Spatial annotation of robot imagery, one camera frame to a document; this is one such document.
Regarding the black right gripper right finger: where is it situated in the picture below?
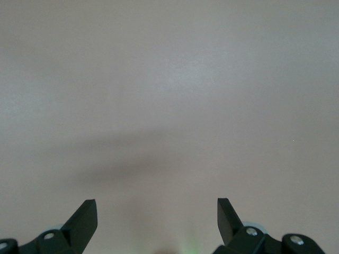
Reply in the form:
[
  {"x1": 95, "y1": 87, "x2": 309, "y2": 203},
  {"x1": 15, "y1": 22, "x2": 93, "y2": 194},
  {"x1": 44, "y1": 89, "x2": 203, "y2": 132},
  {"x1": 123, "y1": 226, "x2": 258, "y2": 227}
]
[{"x1": 217, "y1": 197, "x2": 326, "y2": 254}]

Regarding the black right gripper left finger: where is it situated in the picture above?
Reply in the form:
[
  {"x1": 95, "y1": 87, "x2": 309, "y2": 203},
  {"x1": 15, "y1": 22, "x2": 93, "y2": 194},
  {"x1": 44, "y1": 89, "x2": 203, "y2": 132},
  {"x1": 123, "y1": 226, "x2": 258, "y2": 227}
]
[{"x1": 0, "y1": 199, "x2": 98, "y2": 254}]

